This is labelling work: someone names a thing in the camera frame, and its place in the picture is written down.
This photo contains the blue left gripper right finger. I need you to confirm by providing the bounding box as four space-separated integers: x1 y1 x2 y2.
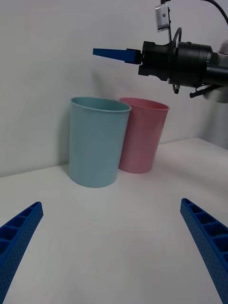
180 198 228 304

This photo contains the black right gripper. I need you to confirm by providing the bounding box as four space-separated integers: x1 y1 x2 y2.
93 40 179 84

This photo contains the pale blue plastic bin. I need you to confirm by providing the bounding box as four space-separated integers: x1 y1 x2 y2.
68 96 132 189

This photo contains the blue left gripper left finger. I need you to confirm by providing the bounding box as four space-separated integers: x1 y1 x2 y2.
0 201 44 304

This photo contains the pink plastic bin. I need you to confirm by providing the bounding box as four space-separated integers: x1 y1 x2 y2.
118 97 170 174

